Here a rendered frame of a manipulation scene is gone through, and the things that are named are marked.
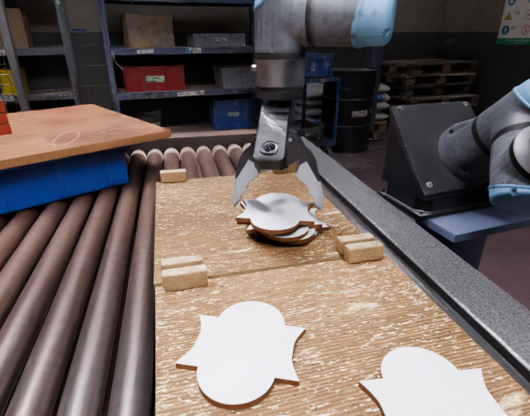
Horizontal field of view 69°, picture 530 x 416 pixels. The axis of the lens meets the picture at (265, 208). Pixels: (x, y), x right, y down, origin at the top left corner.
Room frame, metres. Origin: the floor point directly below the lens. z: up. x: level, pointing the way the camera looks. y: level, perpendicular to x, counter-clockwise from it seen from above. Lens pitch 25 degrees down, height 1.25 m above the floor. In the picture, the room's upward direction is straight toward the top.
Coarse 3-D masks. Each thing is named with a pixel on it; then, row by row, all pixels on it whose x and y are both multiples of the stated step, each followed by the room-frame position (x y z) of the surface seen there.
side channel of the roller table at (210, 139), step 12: (192, 132) 1.26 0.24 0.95; (204, 132) 1.26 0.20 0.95; (216, 132) 1.26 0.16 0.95; (228, 132) 1.26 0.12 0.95; (240, 132) 1.26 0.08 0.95; (252, 132) 1.26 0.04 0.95; (132, 144) 1.17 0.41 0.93; (144, 144) 1.17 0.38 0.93; (156, 144) 1.18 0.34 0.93; (168, 144) 1.19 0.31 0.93; (180, 144) 1.20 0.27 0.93; (192, 144) 1.21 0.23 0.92; (204, 144) 1.22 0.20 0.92; (216, 144) 1.22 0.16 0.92; (228, 144) 1.23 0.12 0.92; (240, 144) 1.24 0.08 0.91; (228, 156) 1.23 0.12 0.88
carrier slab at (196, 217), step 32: (160, 192) 0.77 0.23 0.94; (192, 192) 0.77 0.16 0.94; (224, 192) 0.77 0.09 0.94; (256, 192) 0.77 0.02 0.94; (288, 192) 0.77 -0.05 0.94; (160, 224) 0.62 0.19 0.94; (192, 224) 0.62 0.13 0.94; (224, 224) 0.62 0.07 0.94; (352, 224) 0.62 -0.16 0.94; (160, 256) 0.51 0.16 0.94; (224, 256) 0.51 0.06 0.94; (256, 256) 0.51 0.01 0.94; (288, 256) 0.51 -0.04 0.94; (320, 256) 0.51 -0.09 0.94
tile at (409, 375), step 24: (384, 360) 0.29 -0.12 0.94; (408, 360) 0.29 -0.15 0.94; (432, 360) 0.29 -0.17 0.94; (360, 384) 0.27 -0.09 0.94; (384, 384) 0.27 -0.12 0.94; (408, 384) 0.27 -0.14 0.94; (432, 384) 0.27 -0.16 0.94; (456, 384) 0.27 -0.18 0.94; (480, 384) 0.27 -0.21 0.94; (384, 408) 0.24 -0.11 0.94; (408, 408) 0.24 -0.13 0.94; (432, 408) 0.24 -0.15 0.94; (456, 408) 0.24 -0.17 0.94; (480, 408) 0.24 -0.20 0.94
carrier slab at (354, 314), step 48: (192, 288) 0.43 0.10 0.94; (240, 288) 0.43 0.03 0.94; (288, 288) 0.43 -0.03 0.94; (336, 288) 0.43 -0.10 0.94; (384, 288) 0.43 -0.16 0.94; (192, 336) 0.34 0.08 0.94; (336, 336) 0.34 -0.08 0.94; (384, 336) 0.34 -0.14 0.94; (432, 336) 0.34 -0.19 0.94; (192, 384) 0.27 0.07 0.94; (336, 384) 0.27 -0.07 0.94
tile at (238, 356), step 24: (240, 312) 0.37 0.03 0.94; (264, 312) 0.37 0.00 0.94; (216, 336) 0.33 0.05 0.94; (240, 336) 0.33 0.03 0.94; (264, 336) 0.33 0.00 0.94; (288, 336) 0.33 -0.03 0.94; (192, 360) 0.29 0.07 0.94; (216, 360) 0.29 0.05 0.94; (240, 360) 0.29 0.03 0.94; (264, 360) 0.29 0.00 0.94; (288, 360) 0.29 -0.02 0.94; (216, 384) 0.27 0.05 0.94; (240, 384) 0.27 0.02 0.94; (264, 384) 0.27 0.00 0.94; (288, 384) 0.27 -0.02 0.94; (240, 408) 0.24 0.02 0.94
